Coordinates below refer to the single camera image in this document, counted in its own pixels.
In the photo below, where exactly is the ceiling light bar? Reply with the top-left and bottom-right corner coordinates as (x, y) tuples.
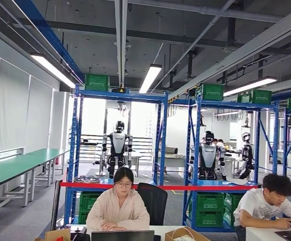
(30, 54), (76, 89)
(138, 64), (163, 95)
(222, 76), (278, 97)

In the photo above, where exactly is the silver humanoid robot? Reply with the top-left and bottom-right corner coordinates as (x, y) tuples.
(100, 120), (133, 180)
(188, 131), (227, 181)

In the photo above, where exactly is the red barrier belt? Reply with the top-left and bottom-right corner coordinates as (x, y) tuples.
(60, 182), (291, 193)

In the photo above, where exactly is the black office chair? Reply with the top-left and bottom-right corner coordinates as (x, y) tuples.
(136, 182), (168, 226)

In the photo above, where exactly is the light work table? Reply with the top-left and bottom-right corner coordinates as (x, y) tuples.
(69, 225), (173, 241)

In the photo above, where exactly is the grey laptop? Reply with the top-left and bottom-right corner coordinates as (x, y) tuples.
(91, 230), (155, 241)

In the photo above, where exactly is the open cardboard box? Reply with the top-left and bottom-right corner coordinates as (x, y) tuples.
(165, 227), (210, 241)

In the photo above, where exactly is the white sheet strip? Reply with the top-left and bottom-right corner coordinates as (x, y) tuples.
(172, 227), (196, 241)

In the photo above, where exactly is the green top long table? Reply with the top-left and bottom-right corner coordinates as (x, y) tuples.
(0, 153), (37, 237)
(26, 148), (70, 187)

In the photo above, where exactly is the dark humanoid robot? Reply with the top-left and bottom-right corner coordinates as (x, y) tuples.
(232, 132), (255, 181)

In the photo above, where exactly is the grey roller blind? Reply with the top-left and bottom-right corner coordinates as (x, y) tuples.
(25, 75), (53, 154)
(0, 59), (30, 154)

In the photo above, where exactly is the cardboard box with red contents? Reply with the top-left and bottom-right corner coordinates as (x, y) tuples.
(35, 228), (71, 241)

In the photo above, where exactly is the grey ceiling rail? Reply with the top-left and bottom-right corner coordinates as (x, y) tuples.
(114, 0), (129, 89)

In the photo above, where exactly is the black belt barrier post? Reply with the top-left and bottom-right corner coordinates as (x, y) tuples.
(51, 179), (62, 232)

